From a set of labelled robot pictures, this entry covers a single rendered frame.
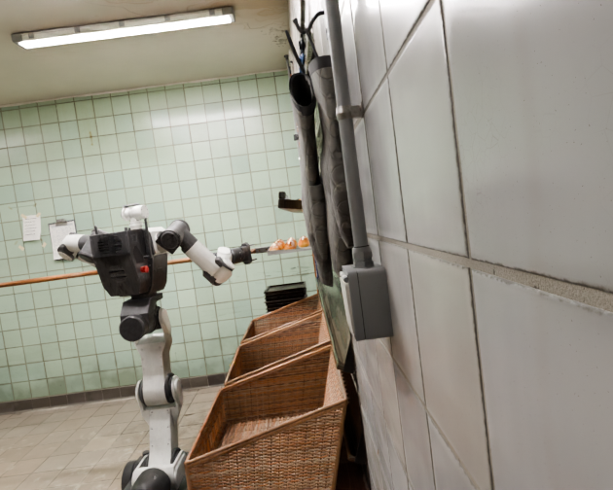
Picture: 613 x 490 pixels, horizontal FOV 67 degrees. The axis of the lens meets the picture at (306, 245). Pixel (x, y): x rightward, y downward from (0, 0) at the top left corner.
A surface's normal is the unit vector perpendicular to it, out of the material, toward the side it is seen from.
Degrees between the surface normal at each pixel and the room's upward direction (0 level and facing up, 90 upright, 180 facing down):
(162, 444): 68
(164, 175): 90
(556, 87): 90
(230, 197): 90
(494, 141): 90
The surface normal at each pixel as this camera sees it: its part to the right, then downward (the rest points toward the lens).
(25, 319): 0.01, 0.06
